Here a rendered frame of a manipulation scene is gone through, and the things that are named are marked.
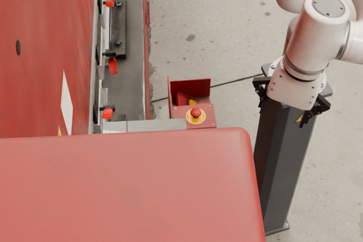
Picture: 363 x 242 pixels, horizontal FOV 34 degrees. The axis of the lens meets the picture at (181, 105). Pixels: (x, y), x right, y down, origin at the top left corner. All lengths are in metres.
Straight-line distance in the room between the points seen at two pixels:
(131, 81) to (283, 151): 0.60
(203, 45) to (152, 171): 3.18
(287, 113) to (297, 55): 0.85
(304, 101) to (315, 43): 0.18
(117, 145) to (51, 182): 0.03
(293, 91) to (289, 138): 0.89
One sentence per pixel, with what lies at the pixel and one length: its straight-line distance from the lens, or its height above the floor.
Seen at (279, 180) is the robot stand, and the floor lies 0.49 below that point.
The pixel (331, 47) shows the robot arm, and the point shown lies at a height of 1.71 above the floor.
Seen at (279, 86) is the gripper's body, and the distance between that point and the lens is 1.24.
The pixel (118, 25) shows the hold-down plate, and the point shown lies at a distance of 2.28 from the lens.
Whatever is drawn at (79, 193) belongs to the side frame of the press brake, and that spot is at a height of 2.30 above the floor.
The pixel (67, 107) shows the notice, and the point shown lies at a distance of 1.09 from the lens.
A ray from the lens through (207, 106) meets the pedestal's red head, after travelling 2.17.
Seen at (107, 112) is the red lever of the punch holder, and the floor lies 1.31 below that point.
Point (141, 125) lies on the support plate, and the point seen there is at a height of 1.00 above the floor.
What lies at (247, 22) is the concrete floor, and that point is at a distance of 3.57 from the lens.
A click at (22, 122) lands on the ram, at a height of 1.92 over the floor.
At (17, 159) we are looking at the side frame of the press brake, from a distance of 0.26.
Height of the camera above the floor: 2.52
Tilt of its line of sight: 53 degrees down
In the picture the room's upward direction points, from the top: straight up
